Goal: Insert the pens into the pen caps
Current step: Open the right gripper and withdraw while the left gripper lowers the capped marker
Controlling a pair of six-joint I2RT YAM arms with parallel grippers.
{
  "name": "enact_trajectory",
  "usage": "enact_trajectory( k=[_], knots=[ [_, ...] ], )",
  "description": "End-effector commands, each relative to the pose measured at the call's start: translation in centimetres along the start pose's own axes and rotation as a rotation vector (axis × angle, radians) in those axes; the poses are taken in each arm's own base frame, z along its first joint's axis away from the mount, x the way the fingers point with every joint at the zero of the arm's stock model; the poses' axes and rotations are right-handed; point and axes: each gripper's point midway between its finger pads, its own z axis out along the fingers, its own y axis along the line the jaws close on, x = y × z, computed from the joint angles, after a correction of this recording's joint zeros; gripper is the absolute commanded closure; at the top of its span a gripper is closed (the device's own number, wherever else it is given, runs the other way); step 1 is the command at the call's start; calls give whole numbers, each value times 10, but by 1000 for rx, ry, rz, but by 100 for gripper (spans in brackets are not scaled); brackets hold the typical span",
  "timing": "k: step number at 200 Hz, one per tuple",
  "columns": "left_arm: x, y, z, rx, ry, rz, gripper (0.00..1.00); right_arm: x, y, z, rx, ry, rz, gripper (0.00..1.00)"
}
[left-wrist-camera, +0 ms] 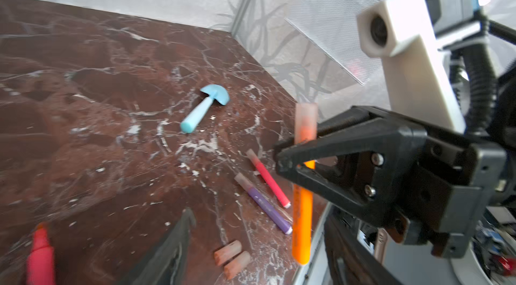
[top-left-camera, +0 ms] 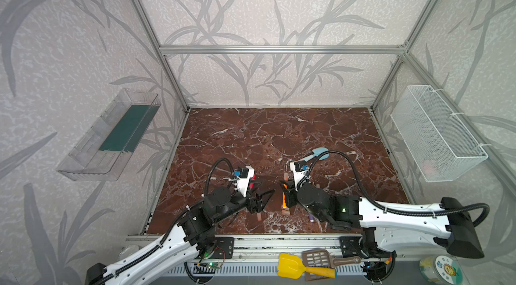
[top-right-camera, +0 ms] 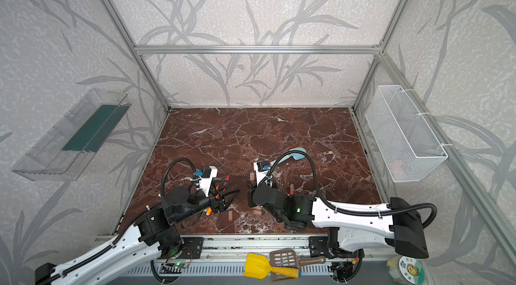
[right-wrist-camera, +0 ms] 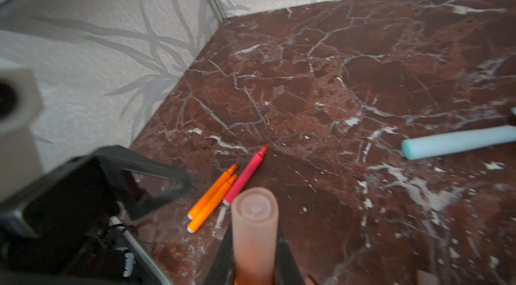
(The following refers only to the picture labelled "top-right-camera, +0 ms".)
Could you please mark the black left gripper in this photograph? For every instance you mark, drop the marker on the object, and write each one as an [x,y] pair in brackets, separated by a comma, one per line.
[218,202]

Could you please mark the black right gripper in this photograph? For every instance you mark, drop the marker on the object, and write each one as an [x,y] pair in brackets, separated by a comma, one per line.
[253,196]

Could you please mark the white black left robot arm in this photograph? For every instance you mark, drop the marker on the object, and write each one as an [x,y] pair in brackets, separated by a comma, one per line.
[149,236]

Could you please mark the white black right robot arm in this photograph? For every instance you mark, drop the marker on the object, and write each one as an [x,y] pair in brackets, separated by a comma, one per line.
[352,227]

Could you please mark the light blue toy shovel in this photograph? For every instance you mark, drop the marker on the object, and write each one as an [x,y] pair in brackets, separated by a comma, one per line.
[296,154]

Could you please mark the brown toy spatula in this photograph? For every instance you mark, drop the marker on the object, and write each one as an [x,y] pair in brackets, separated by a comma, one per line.
[289,259]

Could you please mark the yellow toy shovel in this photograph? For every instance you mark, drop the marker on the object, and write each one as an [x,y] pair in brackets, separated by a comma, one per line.
[259,267]

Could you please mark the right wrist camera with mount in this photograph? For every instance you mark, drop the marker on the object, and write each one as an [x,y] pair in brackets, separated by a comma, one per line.
[261,169]

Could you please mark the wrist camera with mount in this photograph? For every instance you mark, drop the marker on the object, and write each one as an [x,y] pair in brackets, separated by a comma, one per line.
[261,169]
[203,178]

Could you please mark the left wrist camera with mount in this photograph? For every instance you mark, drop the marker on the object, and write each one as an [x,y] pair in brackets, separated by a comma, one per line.
[203,178]

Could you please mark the aluminium cage frame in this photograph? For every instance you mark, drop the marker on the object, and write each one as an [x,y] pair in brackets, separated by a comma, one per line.
[497,223]

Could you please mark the green circuit board with wires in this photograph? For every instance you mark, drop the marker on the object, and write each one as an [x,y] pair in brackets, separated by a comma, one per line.
[174,267]

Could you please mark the white wire mesh basket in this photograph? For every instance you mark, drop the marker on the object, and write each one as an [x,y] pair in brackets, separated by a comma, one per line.
[409,147]

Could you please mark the clear plastic wall tray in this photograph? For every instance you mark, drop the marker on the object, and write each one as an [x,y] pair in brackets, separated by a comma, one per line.
[67,149]

